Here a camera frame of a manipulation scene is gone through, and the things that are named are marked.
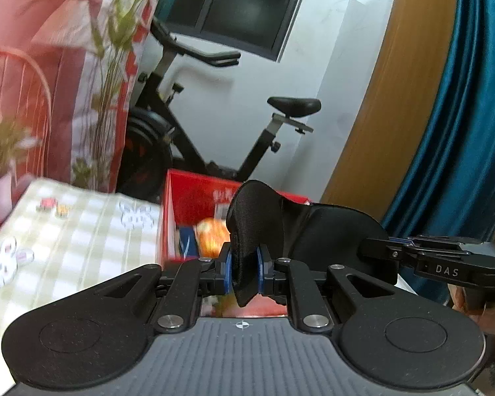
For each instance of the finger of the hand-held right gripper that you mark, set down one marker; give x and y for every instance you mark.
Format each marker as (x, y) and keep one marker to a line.
(385, 249)

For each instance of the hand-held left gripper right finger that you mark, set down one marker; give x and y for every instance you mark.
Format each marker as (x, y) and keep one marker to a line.
(264, 270)

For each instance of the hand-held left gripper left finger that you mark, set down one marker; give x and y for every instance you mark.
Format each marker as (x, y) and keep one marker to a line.
(227, 270)

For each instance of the black sleep mask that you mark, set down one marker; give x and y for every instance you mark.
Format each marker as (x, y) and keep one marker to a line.
(251, 214)

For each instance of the red strawberry print cardboard box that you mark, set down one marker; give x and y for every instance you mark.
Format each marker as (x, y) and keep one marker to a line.
(189, 198)

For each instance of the orange soft item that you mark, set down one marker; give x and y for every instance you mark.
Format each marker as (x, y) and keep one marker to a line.
(214, 235)

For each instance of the blue white packet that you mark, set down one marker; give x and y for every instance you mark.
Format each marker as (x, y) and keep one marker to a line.
(186, 242)

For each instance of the black exercise bike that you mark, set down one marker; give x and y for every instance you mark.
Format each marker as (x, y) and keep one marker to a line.
(156, 132)

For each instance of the teal curtain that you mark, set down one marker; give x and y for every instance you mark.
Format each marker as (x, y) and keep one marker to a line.
(470, 111)

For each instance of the green checked printed tablecloth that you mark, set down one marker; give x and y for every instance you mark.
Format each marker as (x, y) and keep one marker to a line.
(66, 239)

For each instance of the dark framed window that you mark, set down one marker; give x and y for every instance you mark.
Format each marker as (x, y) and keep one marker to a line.
(239, 4)

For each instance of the pink printed backdrop cloth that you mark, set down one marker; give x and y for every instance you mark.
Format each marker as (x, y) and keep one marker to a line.
(45, 70)

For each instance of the yellow wooden door frame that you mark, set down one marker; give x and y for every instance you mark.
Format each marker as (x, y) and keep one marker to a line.
(396, 90)

